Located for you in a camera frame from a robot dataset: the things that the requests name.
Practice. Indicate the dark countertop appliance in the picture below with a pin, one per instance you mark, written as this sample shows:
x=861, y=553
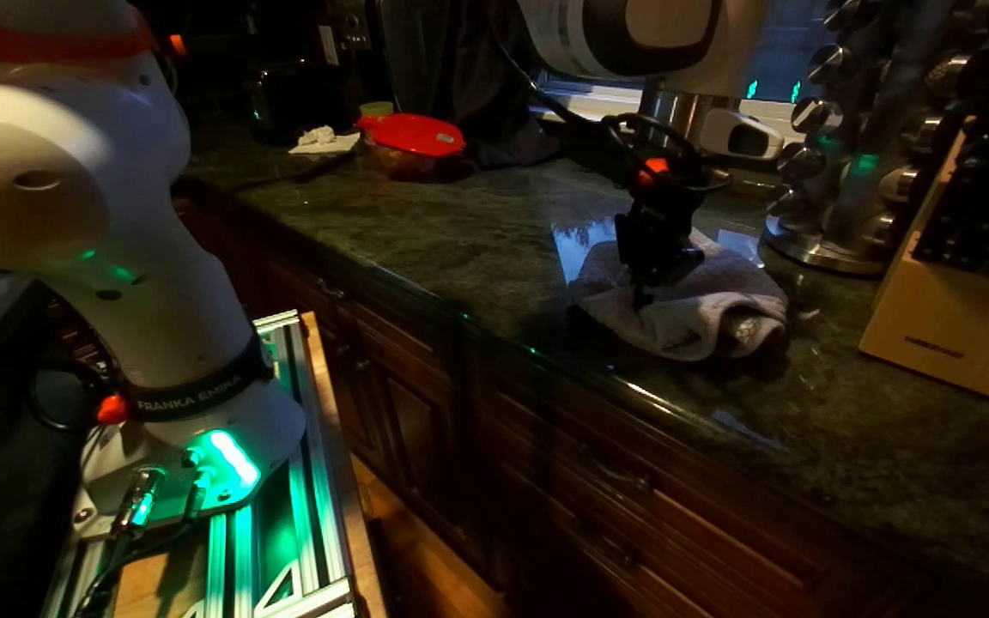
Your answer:
x=291, y=96

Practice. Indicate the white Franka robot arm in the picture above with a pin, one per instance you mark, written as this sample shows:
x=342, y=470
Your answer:
x=117, y=228

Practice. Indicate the bowl with red lid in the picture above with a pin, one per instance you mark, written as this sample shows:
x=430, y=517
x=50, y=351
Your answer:
x=415, y=136

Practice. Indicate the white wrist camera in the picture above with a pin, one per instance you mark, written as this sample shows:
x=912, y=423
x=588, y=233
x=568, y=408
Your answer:
x=740, y=136

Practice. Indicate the wooden knife block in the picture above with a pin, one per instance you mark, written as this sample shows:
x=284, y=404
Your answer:
x=952, y=315

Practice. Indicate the white cloth napkin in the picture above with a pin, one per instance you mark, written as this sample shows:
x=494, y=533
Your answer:
x=701, y=303

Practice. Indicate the metal rotating spice rack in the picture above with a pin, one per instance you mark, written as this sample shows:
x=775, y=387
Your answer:
x=851, y=192

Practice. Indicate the dark wooden kitchen cabinet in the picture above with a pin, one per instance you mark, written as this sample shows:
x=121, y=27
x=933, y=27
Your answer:
x=541, y=491

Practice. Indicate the dark hanging cloth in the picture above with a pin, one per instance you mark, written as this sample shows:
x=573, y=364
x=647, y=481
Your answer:
x=449, y=57

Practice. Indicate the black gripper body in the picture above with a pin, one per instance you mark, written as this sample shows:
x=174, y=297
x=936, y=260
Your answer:
x=662, y=224

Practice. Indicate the aluminium profile robot base frame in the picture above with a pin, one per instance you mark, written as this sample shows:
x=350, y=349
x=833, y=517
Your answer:
x=291, y=536

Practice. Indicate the red round button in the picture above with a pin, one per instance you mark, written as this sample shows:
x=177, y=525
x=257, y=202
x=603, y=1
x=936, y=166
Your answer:
x=113, y=408

